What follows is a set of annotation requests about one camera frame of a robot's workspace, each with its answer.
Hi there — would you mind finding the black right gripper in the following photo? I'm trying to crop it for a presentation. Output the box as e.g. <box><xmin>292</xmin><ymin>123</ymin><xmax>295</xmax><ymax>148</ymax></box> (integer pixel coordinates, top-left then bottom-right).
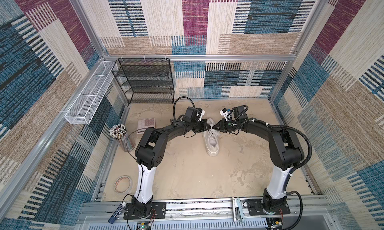
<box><xmin>212</xmin><ymin>118</ymin><xmax>239</xmax><ymax>133</ymax></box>

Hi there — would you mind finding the white shoelace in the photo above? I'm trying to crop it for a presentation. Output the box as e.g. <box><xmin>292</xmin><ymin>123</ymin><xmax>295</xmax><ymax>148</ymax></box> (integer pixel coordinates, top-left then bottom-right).
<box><xmin>204</xmin><ymin>129</ymin><xmax>219</xmax><ymax>145</ymax></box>

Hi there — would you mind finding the white sneaker shoe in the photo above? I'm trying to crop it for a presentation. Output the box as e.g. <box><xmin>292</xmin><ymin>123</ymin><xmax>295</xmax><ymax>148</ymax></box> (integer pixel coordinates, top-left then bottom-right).
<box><xmin>203</xmin><ymin>128</ymin><xmax>220</xmax><ymax>157</ymax></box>

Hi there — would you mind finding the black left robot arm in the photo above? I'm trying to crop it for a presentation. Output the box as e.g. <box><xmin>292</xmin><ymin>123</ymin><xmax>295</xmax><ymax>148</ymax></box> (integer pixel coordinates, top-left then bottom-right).
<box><xmin>131</xmin><ymin>107</ymin><xmax>211</xmax><ymax>217</ymax></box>

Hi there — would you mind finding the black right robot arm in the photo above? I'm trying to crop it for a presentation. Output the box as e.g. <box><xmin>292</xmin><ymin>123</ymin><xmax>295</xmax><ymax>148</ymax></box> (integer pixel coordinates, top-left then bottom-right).
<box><xmin>213</xmin><ymin>105</ymin><xmax>305</xmax><ymax>215</ymax></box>

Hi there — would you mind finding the black mesh shelf rack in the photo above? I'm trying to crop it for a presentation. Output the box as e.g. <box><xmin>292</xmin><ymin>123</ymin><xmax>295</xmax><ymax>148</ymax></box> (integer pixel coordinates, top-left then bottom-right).
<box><xmin>112</xmin><ymin>58</ymin><xmax>175</xmax><ymax>104</ymax></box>

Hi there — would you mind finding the clear cup of pencils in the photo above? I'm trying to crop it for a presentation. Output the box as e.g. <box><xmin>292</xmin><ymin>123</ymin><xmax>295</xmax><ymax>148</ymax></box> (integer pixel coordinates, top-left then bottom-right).
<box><xmin>109</xmin><ymin>124</ymin><xmax>135</xmax><ymax>153</ymax></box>

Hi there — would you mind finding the clear tape roll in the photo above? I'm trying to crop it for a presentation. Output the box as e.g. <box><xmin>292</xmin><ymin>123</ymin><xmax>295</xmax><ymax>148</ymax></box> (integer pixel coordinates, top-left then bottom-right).
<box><xmin>114</xmin><ymin>175</ymin><xmax>133</xmax><ymax>194</ymax></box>

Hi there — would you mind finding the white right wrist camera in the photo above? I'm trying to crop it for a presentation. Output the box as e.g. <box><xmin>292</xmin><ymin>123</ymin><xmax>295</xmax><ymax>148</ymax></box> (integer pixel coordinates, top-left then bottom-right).
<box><xmin>220</xmin><ymin>108</ymin><xmax>233</xmax><ymax>122</ymax></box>

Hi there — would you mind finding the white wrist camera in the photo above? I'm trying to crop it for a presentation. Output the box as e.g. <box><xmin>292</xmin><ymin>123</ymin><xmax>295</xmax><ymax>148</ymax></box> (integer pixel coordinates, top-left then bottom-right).
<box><xmin>220</xmin><ymin>108</ymin><xmax>233</xmax><ymax>122</ymax></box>
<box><xmin>196</xmin><ymin>108</ymin><xmax>205</xmax><ymax>122</ymax></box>

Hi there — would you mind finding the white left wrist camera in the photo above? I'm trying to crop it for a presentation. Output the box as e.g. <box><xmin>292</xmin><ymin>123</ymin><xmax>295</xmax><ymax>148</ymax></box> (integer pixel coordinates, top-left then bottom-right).
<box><xmin>196</xmin><ymin>108</ymin><xmax>205</xmax><ymax>122</ymax></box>

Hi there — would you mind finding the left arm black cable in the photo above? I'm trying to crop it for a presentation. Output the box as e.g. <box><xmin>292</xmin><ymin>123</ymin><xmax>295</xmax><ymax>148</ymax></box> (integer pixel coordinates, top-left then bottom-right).
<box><xmin>124</xmin><ymin>96</ymin><xmax>205</xmax><ymax>230</ymax></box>

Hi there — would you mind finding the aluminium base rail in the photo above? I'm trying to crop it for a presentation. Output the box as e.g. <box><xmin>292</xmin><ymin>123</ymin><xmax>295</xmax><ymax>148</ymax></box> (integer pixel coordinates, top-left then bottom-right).
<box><xmin>75</xmin><ymin>195</ymin><xmax>342</xmax><ymax>230</ymax></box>

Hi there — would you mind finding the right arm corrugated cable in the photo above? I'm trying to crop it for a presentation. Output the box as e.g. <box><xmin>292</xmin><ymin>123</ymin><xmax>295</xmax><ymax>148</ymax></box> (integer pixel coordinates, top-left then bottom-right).
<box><xmin>230</xmin><ymin>105</ymin><xmax>313</xmax><ymax>230</ymax></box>

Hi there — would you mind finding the white wire mesh tray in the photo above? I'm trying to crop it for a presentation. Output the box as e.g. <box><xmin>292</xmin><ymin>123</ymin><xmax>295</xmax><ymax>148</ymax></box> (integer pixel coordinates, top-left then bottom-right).
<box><xmin>65</xmin><ymin>62</ymin><xmax>115</xmax><ymax>125</ymax></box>

